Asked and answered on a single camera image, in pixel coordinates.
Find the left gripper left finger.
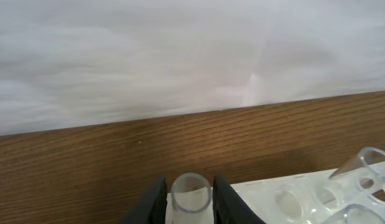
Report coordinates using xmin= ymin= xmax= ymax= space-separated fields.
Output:
xmin=116 ymin=174 xmax=168 ymax=224

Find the white test tube rack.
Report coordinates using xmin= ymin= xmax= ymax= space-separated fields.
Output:
xmin=165 ymin=160 xmax=385 ymax=224

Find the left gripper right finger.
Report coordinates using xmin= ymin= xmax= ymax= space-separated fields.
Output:
xmin=212 ymin=174 xmax=267 ymax=224

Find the clear test tube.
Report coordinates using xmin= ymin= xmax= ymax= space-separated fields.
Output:
xmin=170 ymin=172 xmax=213 ymax=224
xmin=328 ymin=146 xmax=385 ymax=200

